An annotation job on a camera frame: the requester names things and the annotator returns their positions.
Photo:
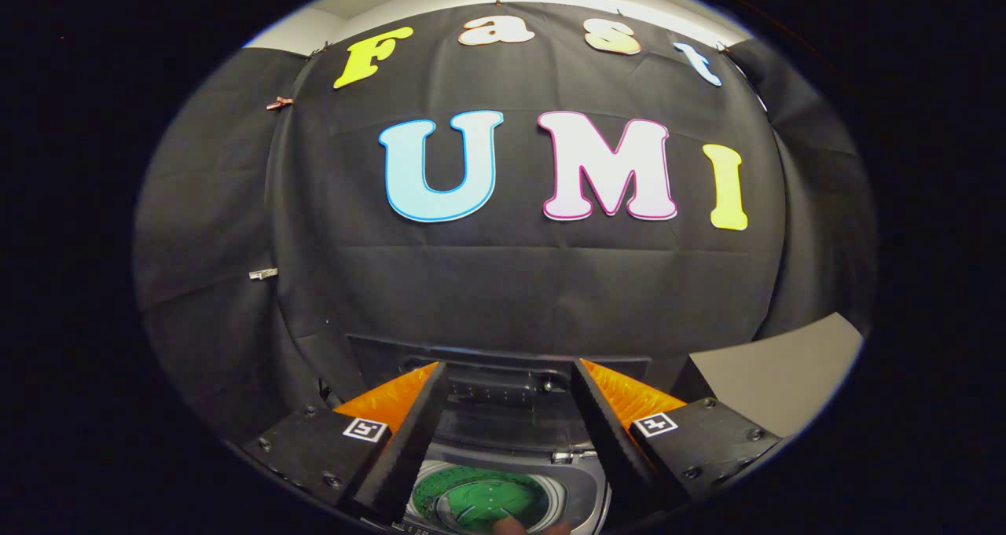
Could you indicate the black backdrop cloth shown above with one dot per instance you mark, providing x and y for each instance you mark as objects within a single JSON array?
[{"x": 511, "y": 283}]

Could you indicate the green polo shirt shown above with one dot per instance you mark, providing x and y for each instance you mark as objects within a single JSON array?
[{"x": 503, "y": 496}]

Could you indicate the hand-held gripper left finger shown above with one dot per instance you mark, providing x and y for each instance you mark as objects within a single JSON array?
[{"x": 409, "y": 448}]

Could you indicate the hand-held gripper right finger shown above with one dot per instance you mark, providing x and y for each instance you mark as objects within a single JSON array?
[{"x": 609, "y": 448}]

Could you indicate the silver clip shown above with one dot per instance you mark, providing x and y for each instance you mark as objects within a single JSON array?
[{"x": 263, "y": 273}]

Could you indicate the grey cabinet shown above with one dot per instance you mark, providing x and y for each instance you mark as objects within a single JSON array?
[{"x": 770, "y": 378}]

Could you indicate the pink clip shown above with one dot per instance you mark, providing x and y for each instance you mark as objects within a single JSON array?
[{"x": 279, "y": 103}]

